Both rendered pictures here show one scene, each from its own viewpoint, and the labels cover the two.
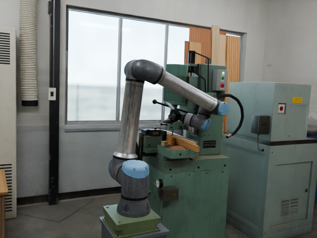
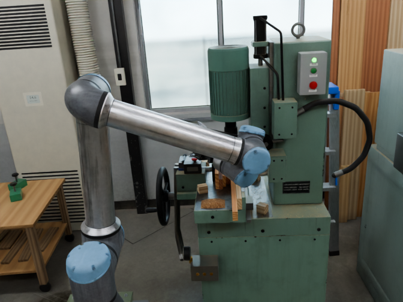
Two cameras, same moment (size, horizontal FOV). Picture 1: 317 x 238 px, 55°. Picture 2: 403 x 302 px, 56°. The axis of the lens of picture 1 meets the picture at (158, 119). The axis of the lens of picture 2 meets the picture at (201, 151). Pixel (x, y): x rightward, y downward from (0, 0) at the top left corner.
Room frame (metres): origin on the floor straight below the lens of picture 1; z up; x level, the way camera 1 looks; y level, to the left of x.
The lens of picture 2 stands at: (0.88, -0.77, 1.67)
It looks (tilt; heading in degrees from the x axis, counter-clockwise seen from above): 21 degrees down; 28
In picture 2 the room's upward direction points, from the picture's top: 4 degrees counter-clockwise
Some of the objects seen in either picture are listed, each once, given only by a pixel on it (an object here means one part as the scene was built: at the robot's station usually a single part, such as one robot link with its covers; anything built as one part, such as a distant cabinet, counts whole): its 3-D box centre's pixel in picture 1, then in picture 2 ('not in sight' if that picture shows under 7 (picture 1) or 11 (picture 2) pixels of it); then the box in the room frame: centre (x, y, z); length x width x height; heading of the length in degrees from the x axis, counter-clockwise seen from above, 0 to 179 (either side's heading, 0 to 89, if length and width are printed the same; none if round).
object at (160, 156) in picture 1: (164, 151); not in sight; (2.37, -0.06, 0.82); 0.40 x 0.21 x 0.04; 24
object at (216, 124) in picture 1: (204, 109); (295, 121); (2.52, -0.38, 1.16); 0.22 x 0.22 x 0.72; 24
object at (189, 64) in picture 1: (191, 62); (261, 36); (2.45, -0.24, 1.54); 0.08 x 0.08 x 0.17; 24
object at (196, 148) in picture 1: (176, 140); (232, 178); (2.34, -0.14, 0.92); 0.66 x 0.02 x 0.04; 24
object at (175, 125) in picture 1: (175, 125); not in sight; (2.40, -0.14, 1.03); 0.14 x 0.07 x 0.09; 114
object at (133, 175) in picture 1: (134, 177); (92, 272); (1.66, 0.12, 0.82); 0.17 x 0.15 x 0.18; 28
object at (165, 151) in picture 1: (160, 146); (210, 184); (2.34, -0.02, 0.87); 0.61 x 0.30 x 0.06; 24
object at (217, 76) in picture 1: (220, 80); (311, 73); (2.40, -0.47, 1.40); 0.10 x 0.06 x 0.16; 114
